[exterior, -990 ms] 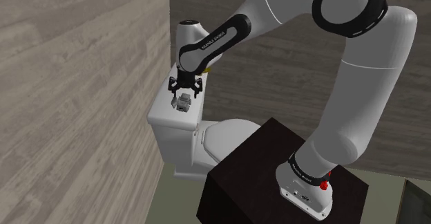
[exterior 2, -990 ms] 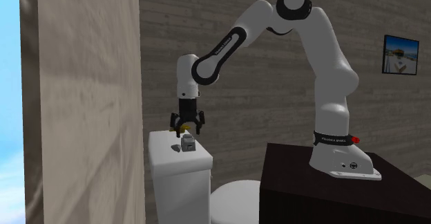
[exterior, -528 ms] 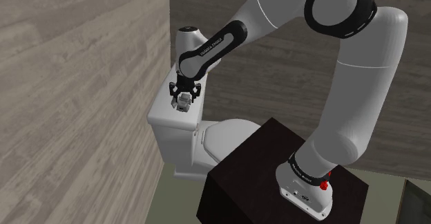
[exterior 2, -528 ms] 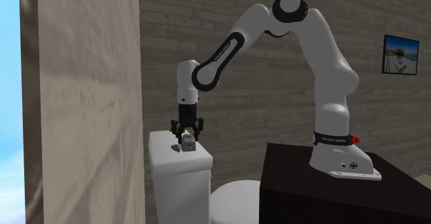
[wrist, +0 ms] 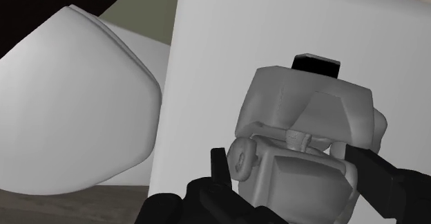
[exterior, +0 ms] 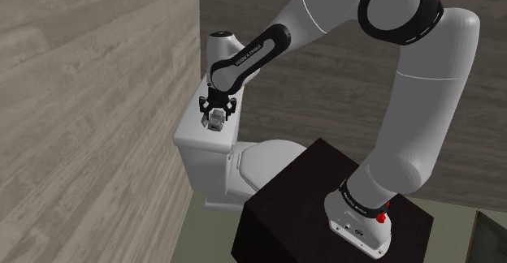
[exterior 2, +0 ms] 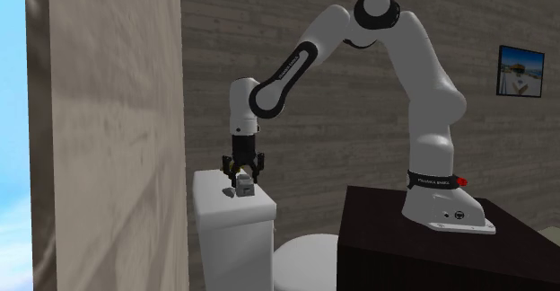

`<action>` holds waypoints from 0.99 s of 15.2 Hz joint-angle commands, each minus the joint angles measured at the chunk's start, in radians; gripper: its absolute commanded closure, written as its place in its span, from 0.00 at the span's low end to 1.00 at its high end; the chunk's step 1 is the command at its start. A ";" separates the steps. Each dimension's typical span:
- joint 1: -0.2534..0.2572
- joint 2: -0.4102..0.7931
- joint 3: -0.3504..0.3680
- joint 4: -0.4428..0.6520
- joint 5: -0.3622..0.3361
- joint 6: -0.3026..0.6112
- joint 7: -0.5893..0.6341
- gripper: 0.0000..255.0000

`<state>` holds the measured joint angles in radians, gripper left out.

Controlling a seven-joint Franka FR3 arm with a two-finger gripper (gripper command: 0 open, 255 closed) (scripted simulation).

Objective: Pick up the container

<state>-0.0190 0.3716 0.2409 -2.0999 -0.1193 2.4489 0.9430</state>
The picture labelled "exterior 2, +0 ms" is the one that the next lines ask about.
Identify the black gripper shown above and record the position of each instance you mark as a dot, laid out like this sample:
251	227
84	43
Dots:
243	148

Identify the framed wall picture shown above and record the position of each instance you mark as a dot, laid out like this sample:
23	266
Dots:
520	71

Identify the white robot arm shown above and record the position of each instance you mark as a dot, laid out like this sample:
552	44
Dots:
431	106

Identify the white toilet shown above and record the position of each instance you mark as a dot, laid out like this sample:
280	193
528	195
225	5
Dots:
232	246

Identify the yellow round object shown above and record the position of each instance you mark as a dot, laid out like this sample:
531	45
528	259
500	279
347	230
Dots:
226	163

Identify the small grey box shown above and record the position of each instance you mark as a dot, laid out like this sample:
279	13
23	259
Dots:
246	188

